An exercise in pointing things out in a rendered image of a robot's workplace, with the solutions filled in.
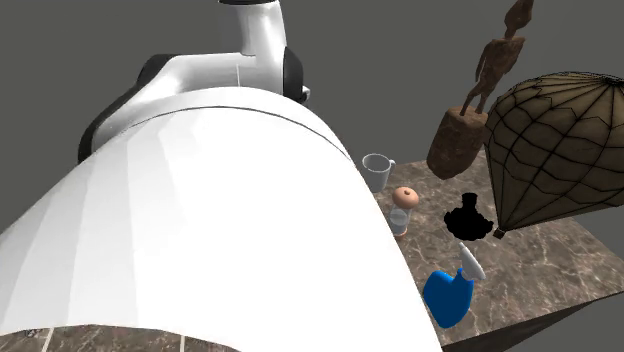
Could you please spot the white mug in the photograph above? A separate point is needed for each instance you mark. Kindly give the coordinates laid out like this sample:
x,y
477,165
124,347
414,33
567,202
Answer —
x,y
377,170

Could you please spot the brown human figure statue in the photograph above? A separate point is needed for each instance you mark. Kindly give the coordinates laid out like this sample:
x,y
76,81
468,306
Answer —
x,y
460,139

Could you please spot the blue spray bottle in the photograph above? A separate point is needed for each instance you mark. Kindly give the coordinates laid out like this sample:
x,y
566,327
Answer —
x,y
448,297

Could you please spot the black vase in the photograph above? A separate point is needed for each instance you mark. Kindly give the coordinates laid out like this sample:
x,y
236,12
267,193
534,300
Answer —
x,y
468,223

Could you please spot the glass jar with wooden lid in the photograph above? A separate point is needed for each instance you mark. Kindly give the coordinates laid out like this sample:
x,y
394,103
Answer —
x,y
403,209

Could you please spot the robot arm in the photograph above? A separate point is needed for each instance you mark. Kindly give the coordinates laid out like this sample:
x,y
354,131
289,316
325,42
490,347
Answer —
x,y
204,219

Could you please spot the brown balloon-shaped ornament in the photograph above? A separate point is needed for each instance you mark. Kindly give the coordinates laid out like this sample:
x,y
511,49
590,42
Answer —
x,y
556,151

